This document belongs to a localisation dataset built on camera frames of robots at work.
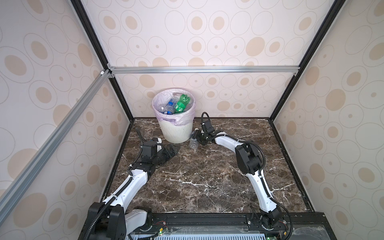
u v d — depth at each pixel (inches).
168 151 28.9
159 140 30.9
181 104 34.4
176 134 37.7
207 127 33.6
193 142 38.9
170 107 37.4
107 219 16.7
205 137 32.0
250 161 24.5
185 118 33.4
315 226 28.7
